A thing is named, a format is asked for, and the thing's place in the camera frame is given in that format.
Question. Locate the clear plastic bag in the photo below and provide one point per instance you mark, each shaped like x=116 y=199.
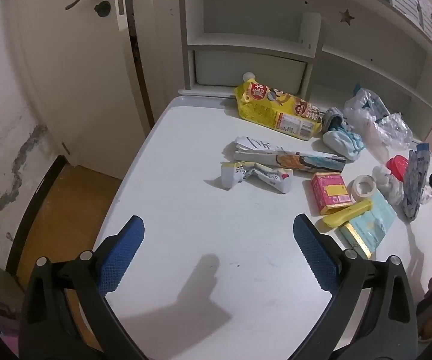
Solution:
x=379 y=123

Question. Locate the small white cap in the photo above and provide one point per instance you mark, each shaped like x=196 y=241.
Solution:
x=249 y=76

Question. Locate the yellow snack bag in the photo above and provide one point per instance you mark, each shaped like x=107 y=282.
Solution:
x=276 y=110

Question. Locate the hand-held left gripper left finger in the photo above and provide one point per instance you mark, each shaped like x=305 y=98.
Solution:
x=123 y=255

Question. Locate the crumpled white carton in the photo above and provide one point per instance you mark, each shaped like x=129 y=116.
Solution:
x=255 y=177

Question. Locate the black door lock knob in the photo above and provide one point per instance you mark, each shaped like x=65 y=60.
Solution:
x=103 y=8

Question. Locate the blue and white wrapper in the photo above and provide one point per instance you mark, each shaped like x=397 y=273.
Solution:
x=373 y=101

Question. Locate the blue patterned pouch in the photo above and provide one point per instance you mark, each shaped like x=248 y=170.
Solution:
x=415 y=185

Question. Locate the white desk shelf unit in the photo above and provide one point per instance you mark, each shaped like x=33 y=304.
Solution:
x=313 y=26

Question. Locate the long flattened printed carton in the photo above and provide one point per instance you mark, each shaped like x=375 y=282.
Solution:
x=291 y=157

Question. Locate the light blue packet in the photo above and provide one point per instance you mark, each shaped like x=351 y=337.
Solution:
x=371 y=225

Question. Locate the grey sock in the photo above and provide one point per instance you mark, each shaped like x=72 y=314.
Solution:
x=334 y=119

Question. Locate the white tape roll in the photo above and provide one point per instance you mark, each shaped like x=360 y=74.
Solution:
x=364 y=186

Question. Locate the crumpled white tissue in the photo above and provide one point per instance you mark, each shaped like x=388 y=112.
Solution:
x=388 y=185

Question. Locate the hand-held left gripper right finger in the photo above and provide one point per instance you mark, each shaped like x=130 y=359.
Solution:
x=313 y=255

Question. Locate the blue and white cloth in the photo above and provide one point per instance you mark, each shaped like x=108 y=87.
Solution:
x=345 y=140

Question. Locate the yellow plastic case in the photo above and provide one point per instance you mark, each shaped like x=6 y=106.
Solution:
x=347 y=214

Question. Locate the pink cardboard box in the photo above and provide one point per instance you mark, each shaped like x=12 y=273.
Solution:
x=330 y=193

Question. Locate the white door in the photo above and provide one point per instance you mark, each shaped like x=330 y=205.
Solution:
x=77 y=63

